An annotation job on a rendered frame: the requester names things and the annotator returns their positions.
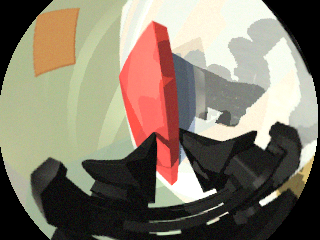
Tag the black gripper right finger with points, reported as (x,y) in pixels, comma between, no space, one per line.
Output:
(209,157)

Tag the red rectangular lid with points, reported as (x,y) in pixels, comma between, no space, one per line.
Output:
(148,86)

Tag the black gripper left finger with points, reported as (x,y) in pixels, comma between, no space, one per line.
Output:
(138,169)

